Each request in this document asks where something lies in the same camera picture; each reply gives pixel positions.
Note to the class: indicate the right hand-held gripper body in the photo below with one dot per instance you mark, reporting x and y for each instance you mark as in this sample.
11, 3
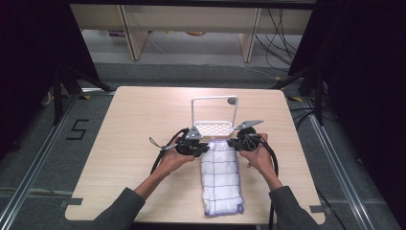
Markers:
247, 137

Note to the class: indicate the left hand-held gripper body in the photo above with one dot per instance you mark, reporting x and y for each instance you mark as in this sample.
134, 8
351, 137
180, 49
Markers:
188, 143

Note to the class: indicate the white cloth with purple grid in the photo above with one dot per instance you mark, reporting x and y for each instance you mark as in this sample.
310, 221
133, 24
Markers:
221, 179

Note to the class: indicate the person's left hand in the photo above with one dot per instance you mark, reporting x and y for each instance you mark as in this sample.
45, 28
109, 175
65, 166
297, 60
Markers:
174, 159

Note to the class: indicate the person's right hand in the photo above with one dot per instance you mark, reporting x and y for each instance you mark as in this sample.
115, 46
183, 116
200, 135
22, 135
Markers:
258, 158

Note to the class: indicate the black metal stand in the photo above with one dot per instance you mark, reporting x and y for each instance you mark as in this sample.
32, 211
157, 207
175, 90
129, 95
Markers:
58, 96
318, 96

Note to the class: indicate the yellow object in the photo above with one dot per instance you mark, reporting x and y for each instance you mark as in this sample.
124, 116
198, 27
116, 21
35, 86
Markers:
195, 33

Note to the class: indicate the beige wooden desk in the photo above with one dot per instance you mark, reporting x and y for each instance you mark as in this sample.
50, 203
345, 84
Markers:
191, 19

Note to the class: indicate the purple object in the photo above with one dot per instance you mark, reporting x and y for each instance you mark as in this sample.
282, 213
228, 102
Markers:
115, 33

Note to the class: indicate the black curtain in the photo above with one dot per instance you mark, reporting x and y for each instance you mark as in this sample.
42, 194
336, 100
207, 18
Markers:
28, 64
367, 80

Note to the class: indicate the aluminium floor rail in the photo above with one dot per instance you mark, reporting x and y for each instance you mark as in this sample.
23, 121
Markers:
35, 159
338, 159

